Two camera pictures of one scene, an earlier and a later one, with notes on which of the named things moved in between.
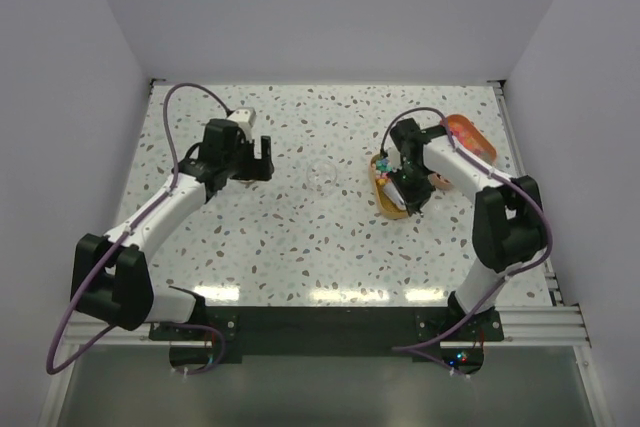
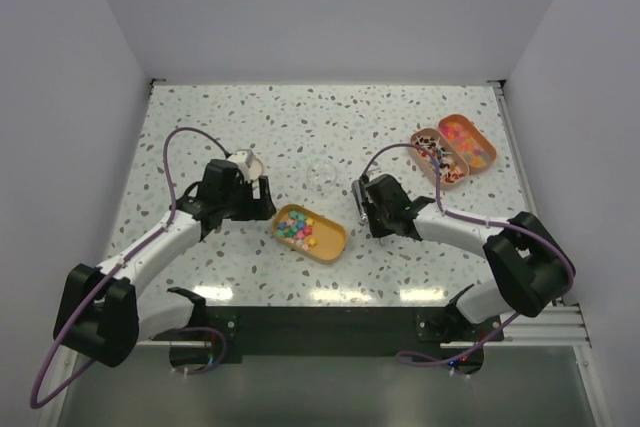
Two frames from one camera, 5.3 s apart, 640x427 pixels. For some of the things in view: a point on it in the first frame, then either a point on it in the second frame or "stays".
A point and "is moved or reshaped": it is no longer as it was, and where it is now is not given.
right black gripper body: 413,184 → 377,220
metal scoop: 393,193 is moved or reshaped
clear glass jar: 322,178 stays
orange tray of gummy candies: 470,139 stays
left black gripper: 257,169 → 256,209
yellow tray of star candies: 381,169 is moved or reshaped
